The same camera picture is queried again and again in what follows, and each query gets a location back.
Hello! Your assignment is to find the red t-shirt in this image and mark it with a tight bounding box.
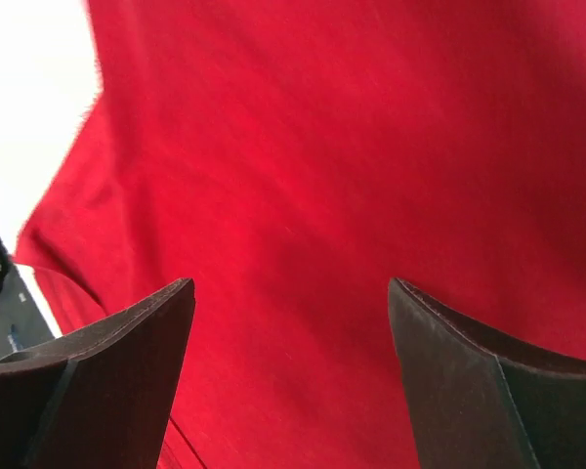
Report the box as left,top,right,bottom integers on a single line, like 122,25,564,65
17,1,586,468

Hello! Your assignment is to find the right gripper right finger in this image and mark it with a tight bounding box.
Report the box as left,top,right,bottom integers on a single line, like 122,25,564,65
389,279,586,468

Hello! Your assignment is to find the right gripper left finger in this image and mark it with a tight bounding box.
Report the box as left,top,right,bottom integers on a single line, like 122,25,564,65
0,278,195,468

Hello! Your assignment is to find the floral tablecloth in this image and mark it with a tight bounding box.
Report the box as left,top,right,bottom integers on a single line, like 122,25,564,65
0,1,102,253

